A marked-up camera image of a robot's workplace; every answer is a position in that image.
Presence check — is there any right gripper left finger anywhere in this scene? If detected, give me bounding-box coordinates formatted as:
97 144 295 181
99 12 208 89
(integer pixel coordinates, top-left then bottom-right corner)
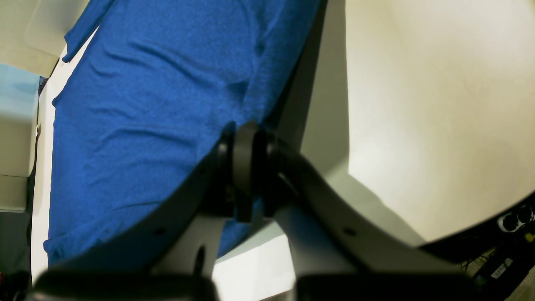
26 130 235 301

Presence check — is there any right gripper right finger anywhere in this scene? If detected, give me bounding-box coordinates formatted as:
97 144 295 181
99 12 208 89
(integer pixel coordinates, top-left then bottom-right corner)
251 126 479 301

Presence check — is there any blue long-sleeve shirt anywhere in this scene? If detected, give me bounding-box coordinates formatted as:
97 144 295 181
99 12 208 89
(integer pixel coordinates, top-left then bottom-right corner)
43 0 320 267

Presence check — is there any black power strip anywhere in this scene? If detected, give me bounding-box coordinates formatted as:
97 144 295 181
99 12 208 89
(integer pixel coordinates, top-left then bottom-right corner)
497 205 535 233

